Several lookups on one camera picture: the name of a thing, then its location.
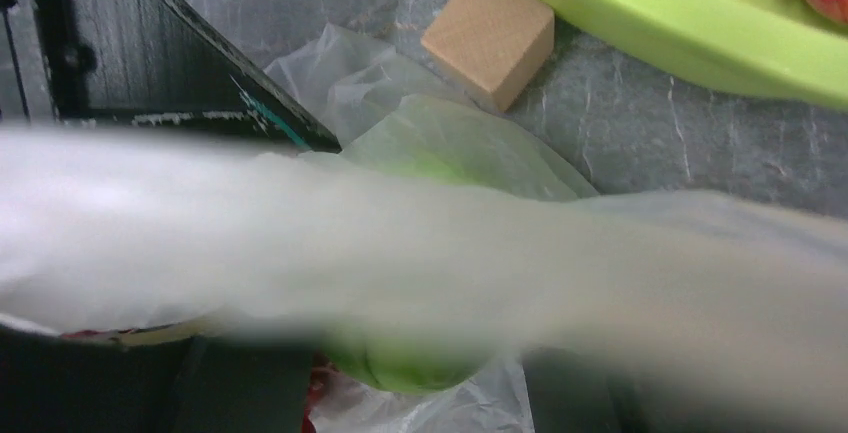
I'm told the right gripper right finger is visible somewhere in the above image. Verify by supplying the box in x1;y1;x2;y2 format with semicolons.
523;350;696;433

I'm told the clear plastic bag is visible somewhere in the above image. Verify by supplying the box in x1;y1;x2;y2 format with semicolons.
1;26;847;432

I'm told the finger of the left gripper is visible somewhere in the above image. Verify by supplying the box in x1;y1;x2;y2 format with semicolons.
26;0;339;152

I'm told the wooden stick under tray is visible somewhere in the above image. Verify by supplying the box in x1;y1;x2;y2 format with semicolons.
421;0;555;113

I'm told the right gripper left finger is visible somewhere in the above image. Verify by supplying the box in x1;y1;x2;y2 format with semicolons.
1;328;314;432

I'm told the green fruit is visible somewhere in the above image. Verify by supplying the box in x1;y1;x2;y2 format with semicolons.
324;151;492;396

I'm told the green plastic tray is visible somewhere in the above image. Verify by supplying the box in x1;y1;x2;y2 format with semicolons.
541;0;847;109

